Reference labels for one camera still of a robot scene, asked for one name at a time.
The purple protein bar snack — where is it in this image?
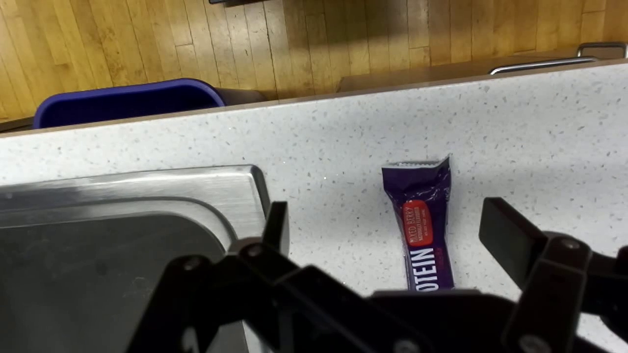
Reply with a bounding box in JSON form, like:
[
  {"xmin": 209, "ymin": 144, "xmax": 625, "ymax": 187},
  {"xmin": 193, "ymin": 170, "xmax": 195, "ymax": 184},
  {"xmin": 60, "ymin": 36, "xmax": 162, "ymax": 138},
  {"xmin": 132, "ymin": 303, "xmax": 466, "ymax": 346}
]
[{"xmin": 381, "ymin": 152, "xmax": 458, "ymax": 293}]

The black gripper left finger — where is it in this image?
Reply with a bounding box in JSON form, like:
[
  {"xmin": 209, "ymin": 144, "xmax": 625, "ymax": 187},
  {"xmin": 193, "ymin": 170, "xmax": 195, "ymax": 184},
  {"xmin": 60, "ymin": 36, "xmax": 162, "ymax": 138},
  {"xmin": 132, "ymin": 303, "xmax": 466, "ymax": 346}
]
[{"xmin": 124, "ymin": 197, "xmax": 436, "ymax": 353}]

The blue plastic bin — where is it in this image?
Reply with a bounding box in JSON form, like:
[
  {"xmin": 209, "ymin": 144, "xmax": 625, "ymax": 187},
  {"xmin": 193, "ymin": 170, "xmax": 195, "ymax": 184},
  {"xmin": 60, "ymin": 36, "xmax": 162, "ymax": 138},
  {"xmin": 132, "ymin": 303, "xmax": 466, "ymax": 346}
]
[{"xmin": 32, "ymin": 76, "xmax": 228, "ymax": 131}]

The silver drawer handle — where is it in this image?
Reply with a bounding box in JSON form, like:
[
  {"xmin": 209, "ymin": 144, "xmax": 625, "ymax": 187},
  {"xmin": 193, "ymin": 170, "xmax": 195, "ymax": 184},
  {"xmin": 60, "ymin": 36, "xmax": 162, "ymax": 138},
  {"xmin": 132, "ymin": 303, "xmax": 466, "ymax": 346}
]
[{"xmin": 489, "ymin": 54, "xmax": 601, "ymax": 78}]

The wooden drawer front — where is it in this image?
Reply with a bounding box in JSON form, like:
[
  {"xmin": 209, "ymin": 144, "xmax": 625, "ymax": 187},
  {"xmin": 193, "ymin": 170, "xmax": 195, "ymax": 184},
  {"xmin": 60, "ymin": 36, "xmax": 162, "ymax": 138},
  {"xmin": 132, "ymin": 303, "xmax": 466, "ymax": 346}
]
[{"xmin": 336, "ymin": 44, "xmax": 628, "ymax": 93}]

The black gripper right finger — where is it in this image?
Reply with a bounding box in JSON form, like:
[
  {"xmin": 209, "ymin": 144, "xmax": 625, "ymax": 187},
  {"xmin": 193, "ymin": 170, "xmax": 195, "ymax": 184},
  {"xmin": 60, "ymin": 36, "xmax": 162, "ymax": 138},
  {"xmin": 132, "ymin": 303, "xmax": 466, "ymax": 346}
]
[{"xmin": 478, "ymin": 195, "xmax": 628, "ymax": 353}]

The stainless steel double sink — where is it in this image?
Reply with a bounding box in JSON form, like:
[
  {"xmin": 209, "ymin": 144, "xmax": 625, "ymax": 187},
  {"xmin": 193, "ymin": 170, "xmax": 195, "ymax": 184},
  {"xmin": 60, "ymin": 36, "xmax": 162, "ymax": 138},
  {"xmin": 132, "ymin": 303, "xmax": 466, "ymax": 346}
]
[{"xmin": 0, "ymin": 162, "xmax": 275, "ymax": 353}]

